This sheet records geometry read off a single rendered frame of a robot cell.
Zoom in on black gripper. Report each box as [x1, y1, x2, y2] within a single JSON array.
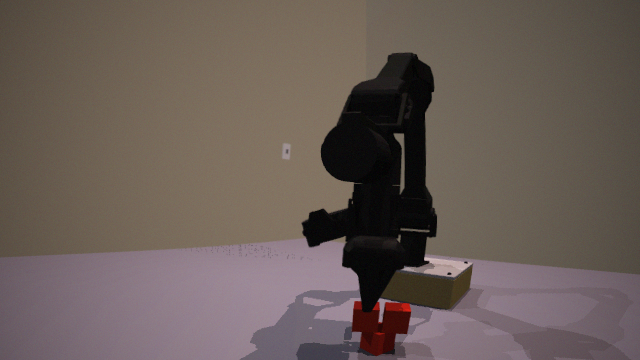
[[342, 184, 406, 313]]

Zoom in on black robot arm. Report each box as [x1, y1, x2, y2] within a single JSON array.
[[301, 52, 437, 268]]

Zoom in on red cube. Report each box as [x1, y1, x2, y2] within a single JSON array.
[[352, 301, 380, 333], [382, 302, 411, 334], [360, 322, 396, 356]]

